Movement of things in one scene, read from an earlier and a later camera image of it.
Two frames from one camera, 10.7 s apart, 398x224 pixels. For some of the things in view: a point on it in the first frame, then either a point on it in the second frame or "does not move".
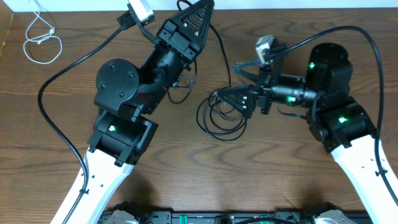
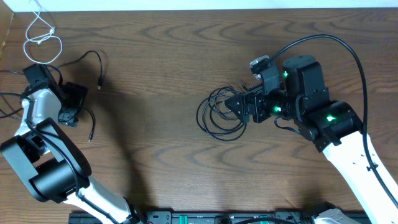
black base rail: x=235 y=217 does not move
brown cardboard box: x=6 y=18 does not move
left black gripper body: x=183 y=47 → x=74 y=96
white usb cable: x=51 y=31 does not move
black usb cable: x=207 y=99 → x=100 y=84
